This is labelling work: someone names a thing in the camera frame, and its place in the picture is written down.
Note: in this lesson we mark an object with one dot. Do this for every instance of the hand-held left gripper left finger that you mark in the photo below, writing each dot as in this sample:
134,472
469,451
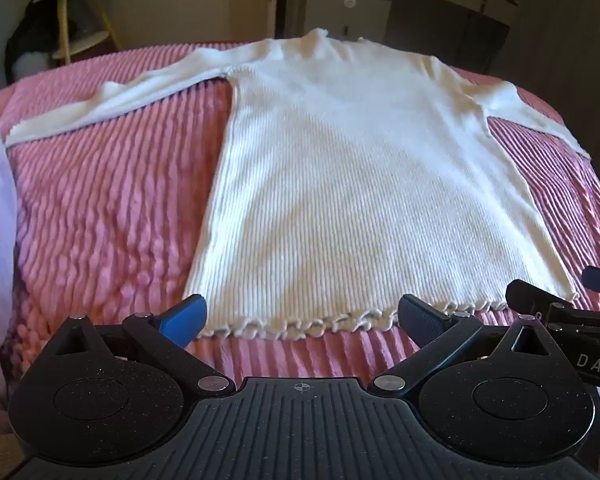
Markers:
182,319

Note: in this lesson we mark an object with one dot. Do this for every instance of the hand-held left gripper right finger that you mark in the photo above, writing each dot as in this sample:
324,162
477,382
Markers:
422,322

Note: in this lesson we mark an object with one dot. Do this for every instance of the white ribbed sweater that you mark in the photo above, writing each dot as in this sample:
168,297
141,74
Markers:
355,185

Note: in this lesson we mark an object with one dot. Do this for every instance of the pink ribbed bedspread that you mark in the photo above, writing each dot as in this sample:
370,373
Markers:
105,210

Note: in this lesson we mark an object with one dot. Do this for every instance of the grey dresser with drawers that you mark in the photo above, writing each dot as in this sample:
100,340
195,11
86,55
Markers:
445,15

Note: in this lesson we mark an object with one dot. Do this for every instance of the yellow-legged tiered side table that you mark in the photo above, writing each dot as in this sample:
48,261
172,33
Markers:
87,20

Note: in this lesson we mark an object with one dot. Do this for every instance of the grey bedside cabinet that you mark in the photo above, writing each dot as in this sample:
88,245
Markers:
347,12

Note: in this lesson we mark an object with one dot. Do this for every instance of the black garment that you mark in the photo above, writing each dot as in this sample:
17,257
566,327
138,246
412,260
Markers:
35,35

